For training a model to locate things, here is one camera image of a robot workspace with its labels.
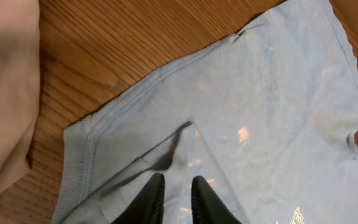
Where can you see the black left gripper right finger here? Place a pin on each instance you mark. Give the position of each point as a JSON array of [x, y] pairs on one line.
[[207, 207]]

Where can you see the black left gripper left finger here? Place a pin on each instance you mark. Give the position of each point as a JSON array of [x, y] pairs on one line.
[[148, 205]]

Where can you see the light blue t-shirt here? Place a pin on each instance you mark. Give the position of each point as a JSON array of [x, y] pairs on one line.
[[267, 116]]

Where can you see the beige folded garment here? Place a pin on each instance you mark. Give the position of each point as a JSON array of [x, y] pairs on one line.
[[19, 86]]

